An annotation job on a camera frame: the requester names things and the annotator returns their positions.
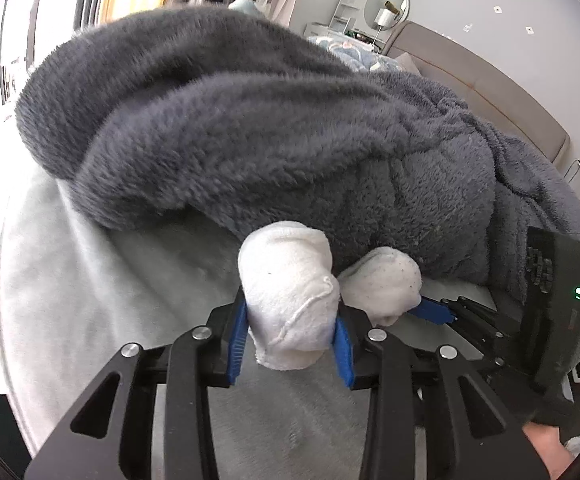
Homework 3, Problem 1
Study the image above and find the white sock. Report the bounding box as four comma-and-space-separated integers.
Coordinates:
338, 247, 422, 326
238, 221, 340, 372

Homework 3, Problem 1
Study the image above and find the dark teal trash bin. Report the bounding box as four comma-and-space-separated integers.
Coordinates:
0, 394, 31, 479

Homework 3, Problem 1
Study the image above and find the person's right hand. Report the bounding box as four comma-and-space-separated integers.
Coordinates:
523, 422, 574, 480

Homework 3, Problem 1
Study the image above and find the light grey bed mattress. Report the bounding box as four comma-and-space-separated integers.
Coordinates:
0, 169, 502, 480

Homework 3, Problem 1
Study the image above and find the beige bed headboard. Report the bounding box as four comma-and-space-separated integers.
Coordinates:
382, 21, 570, 171

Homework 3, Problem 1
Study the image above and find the dark grey fleece blanket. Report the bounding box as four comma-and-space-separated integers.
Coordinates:
16, 6, 580, 302

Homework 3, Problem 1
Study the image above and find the white dresser table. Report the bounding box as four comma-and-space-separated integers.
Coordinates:
303, 0, 383, 52

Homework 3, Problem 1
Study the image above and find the round vanity mirror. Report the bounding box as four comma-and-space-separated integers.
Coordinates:
363, 0, 410, 44

